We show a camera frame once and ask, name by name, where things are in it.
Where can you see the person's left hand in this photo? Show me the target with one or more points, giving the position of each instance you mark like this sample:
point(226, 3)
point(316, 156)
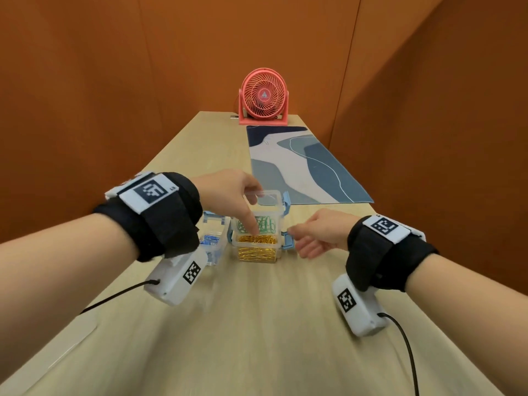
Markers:
point(222, 193)

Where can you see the person's right hand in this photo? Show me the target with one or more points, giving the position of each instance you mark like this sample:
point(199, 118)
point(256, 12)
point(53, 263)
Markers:
point(330, 230)

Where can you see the heap of blue paper clips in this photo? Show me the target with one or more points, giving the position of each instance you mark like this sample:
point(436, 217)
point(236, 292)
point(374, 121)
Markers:
point(210, 239)

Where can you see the clear box with blue latches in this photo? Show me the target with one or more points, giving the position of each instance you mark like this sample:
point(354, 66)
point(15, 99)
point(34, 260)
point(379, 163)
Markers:
point(218, 247)
point(264, 251)
point(270, 206)

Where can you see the heap of green paper clips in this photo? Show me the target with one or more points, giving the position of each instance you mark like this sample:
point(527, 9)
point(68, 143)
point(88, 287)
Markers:
point(266, 223)

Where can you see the heap of gold paper clips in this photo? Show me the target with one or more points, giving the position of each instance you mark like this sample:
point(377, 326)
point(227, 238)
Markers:
point(264, 251)

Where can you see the person's left forearm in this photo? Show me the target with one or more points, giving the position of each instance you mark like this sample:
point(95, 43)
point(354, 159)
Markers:
point(62, 284)

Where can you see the person's right forearm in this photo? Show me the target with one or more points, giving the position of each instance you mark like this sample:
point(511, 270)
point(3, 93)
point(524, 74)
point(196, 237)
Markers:
point(474, 313)

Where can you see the blue patterned desk mat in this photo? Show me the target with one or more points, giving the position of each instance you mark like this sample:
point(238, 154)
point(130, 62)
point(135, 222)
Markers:
point(326, 164)

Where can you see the black left wristband with tags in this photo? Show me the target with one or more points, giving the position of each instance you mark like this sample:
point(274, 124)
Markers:
point(165, 226)

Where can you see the pink desk fan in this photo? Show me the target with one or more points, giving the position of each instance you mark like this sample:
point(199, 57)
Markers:
point(264, 94)

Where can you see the clear plastic lid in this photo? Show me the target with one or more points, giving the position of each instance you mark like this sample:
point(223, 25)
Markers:
point(53, 350)

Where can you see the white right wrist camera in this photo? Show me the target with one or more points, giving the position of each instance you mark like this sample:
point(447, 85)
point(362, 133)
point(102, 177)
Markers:
point(363, 313)

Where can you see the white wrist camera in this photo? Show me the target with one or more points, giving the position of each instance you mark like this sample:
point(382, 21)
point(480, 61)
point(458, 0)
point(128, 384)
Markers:
point(363, 313)
point(173, 284)

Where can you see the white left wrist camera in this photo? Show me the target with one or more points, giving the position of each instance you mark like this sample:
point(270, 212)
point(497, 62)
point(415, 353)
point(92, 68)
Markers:
point(173, 284)

